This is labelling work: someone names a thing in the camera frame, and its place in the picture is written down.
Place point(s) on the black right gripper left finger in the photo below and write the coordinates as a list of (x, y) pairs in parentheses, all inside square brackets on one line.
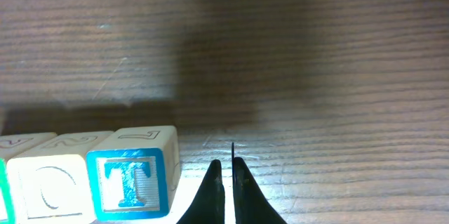
[(208, 204)]

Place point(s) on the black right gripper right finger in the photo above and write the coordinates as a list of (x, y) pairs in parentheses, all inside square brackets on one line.
[(250, 205)]

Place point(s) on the blue T block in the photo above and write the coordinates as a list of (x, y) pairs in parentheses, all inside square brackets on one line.
[(134, 173)]

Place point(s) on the green B block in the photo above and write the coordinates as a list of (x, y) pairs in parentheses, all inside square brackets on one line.
[(12, 146)]

